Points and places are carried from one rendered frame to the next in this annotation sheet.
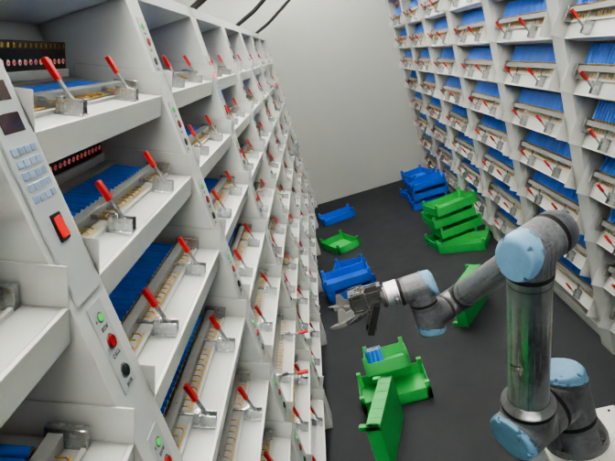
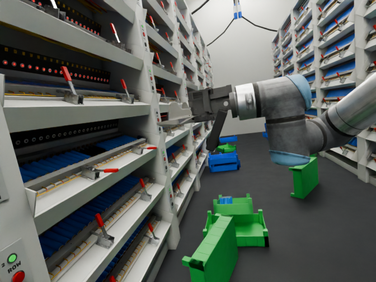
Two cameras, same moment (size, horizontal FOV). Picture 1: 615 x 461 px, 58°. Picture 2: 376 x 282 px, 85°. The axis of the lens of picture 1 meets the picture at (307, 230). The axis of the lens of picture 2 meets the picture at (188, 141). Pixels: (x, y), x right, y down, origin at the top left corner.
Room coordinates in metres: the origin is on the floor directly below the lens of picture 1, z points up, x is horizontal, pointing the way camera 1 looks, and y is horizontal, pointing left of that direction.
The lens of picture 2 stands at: (1.10, -0.12, 0.67)
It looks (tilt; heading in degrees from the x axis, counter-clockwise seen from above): 9 degrees down; 8
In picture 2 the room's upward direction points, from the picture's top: 8 degrees counter-clockwise
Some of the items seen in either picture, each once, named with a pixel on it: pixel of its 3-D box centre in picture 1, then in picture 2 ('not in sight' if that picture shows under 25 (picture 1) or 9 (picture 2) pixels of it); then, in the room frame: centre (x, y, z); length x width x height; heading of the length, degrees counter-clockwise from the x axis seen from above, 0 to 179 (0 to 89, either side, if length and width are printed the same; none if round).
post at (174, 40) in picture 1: (244, 245); (129, 75); (2.04, 0.25, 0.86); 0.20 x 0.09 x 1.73; 85
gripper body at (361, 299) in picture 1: (366, 300); (212, 105); (1.66, -0.12, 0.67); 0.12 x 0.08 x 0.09; 85
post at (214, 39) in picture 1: (259, 199); (172, 87); (2.74, 0.18, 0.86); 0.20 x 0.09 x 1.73; 85
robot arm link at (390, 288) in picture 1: (391, 294); (244, 102); (1.65, -0.20, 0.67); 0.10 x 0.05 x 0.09; 175
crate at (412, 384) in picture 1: (393, 384); (234, 226); (2.09, -0.15, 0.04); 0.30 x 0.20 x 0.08; 85
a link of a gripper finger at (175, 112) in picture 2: (341, 317); (174, 113); (1.61, -0.02, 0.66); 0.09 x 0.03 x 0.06; 121
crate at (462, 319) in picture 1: (467, 294); (304, 175); (2.55, -0.68, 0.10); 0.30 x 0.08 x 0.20; 139
